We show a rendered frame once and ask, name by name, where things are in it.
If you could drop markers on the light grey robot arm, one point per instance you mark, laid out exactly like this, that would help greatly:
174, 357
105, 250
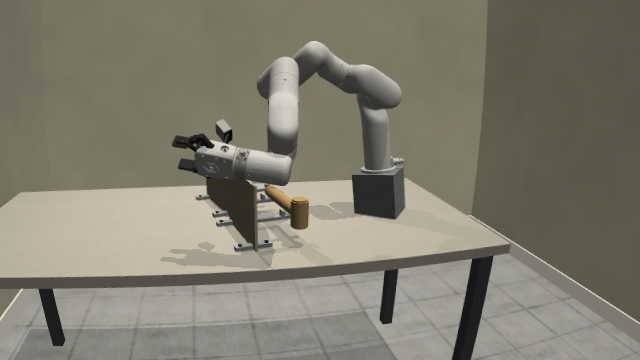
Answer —
282, 126

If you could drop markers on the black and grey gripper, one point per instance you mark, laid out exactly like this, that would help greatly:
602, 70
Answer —
213, 159

